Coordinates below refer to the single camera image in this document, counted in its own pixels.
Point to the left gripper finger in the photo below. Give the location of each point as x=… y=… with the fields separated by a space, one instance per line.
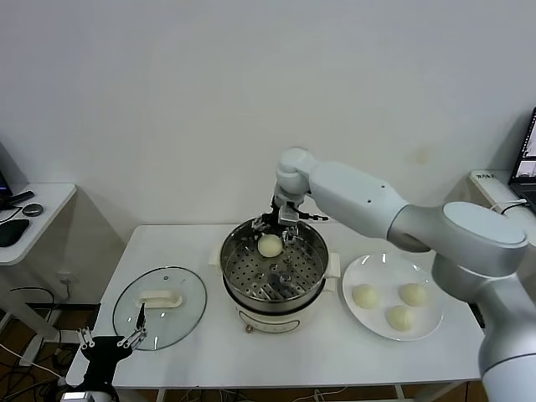
x=140 y=316
x=86 y=338

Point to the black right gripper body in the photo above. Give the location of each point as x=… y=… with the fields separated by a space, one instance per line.
x=274 y=214

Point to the black bar remote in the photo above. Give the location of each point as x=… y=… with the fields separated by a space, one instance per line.
x=21 y=197

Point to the black monitor with purple glow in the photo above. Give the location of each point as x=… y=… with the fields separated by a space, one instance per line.
x=4 y=167

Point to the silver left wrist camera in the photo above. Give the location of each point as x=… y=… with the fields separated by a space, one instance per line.
x=77 y=396

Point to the stainless steel steamer basket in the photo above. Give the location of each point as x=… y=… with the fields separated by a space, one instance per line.
x=272 y=306

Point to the white round plate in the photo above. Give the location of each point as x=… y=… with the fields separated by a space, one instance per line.
x=427 y=320

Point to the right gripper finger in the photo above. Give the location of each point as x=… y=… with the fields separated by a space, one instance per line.
x=260 y=222
x=290 y=233

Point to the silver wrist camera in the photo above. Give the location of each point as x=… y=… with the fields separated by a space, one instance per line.
x=289 y=214
x=77 y=396

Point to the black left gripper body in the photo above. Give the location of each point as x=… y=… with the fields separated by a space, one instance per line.
x=106 y=349

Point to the white steamed baozi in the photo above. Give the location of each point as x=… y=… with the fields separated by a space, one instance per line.
x=365 y=296
x=412 y=294
x=400 y=318
x=269 y=246

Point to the white wall outlet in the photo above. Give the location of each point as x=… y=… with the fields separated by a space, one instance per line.
x=65 y=278

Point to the white side desk with mouse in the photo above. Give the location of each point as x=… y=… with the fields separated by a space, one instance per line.
x=46 y=218

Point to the black computer mouse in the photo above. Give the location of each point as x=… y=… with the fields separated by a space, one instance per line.
x=12 y=232

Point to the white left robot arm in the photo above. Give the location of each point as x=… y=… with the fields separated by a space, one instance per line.
x=102 y=395

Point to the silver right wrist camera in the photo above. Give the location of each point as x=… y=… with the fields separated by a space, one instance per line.
x=289 y=214

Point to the cream electric cooking pot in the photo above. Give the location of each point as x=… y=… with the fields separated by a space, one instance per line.
x=272 y=322

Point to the open black laptop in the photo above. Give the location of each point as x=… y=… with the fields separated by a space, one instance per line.
x=525 y=159

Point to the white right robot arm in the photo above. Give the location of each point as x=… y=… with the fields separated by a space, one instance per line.
x=356 y=197

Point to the white printed desk label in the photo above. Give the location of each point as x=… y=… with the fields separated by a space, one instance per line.
x=485 y=176

